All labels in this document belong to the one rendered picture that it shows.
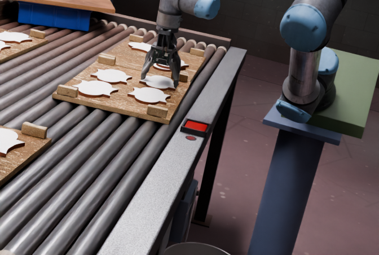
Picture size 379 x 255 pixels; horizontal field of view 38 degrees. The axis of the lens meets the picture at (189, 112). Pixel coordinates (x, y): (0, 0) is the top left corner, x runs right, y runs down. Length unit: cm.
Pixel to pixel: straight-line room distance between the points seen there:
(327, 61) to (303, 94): 17
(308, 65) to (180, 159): 46
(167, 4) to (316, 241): 176
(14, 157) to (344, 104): 121
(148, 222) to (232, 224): 192
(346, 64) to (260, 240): 74
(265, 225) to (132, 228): 114
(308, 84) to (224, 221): 148
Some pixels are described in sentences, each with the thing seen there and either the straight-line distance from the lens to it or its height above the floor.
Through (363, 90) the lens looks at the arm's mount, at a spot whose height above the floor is 101.
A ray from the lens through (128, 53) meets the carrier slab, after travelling 218.
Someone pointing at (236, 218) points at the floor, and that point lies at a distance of 307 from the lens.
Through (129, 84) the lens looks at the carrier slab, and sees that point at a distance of 182.
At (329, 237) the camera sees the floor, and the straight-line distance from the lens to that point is 316.
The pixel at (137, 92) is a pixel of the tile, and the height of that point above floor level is 95.
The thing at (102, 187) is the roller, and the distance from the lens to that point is 121.
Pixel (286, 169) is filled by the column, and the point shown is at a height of 69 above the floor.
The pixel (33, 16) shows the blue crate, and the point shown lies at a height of 96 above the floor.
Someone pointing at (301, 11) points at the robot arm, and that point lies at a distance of 142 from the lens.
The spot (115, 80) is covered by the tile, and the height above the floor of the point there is 95.
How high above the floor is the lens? 149
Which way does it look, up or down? 20 degrees down
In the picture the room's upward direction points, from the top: 11 degrees clockwise
